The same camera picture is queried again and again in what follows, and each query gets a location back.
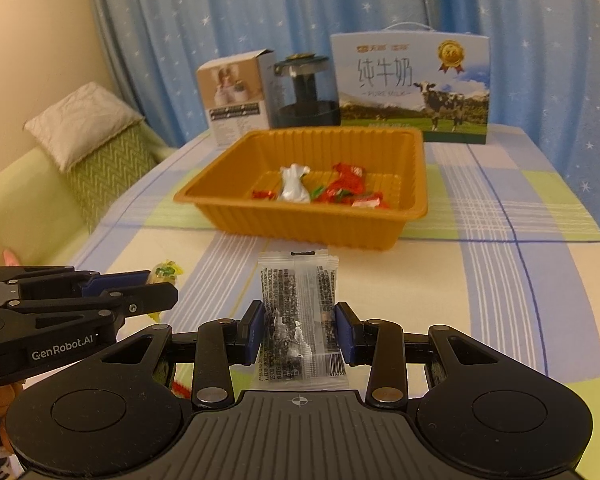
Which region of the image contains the blue star curtain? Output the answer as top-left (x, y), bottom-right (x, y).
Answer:
top-left (82, 0), bottom-right (600, 252)

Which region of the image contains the small red orange candy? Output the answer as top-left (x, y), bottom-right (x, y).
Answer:
top-left (251, 190), bottom-right (277, 200)

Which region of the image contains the yellow green candy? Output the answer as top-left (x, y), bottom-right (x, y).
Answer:
top-left (147, 260), bottom-right (183, 285)

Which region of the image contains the orange plastic tray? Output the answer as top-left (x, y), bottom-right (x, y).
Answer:
top-left (174, 126), bottom-right (428, 250)

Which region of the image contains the red candy packet top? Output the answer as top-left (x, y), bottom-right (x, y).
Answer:
top-left (329, 162), bottom-right (365, 194)

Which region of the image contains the pure milk carton box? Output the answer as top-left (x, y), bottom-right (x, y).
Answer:
top-left (330, 27), bottom-right (491, 144)

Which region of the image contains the clear black printed snack packet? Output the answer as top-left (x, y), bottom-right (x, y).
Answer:
top-left (257, 249), bottom-right (348, 390)

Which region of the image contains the red candy packet front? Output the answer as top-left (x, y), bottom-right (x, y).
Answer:
top-left (351, 192), bottom-right (390, 209)

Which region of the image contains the red candy packet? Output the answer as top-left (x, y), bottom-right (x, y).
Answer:
top-left (351, 192), bottom-right (390, 209)
top-left (329, 162), bottom-right (365, 194)

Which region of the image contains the checkered tablecloth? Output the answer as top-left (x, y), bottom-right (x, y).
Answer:
top-left (73, 125), bottom-right (600, 479)

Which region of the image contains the dark green glass jar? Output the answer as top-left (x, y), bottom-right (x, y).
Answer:
top-left (274, 52), bottom-right (341, 128)

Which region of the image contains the green chevron cushion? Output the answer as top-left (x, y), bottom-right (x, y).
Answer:
top-left (65, 122), bottom-right (156, 232)

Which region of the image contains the green sofa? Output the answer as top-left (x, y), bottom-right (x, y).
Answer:
top-left (0, 123), bottom-right (173, 266)

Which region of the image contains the red green candy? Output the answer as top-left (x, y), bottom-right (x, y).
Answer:
top-left (310, 182), bottom-right (353, 204)

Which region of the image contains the silver foil snack packet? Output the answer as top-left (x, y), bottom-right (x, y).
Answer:
top-left (278, 164), bottom-right (311, 204)

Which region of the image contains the small white product box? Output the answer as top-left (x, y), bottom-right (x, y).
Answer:
top-left (196, 49), bottom-right (276, 148)

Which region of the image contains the cream white pillow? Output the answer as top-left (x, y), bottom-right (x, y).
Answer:
top-left (23, 82), bottom-right (144, 172)

